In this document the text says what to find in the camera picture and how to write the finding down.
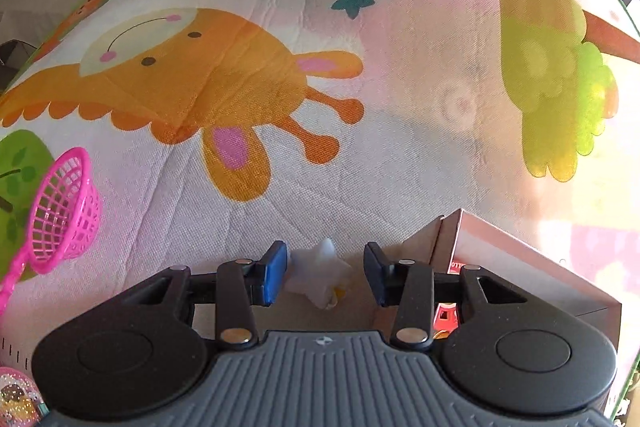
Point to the printed cartoon play mat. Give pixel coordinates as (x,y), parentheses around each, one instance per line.
(400,147)

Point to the red toy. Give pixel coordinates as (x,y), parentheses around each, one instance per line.
(447,312)

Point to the pink cardboard box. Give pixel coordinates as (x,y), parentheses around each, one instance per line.
(500,247)

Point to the pink net scoop toy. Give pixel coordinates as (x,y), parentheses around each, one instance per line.
(60,217)

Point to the white star toy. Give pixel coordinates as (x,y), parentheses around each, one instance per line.
(312,269)

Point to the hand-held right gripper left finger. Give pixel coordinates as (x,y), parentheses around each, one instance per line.
(274,274)

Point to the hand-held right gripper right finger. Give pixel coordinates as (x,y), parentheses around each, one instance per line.
(375,277)

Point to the pink glitter toy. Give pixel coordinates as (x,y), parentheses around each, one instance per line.
(17,397)

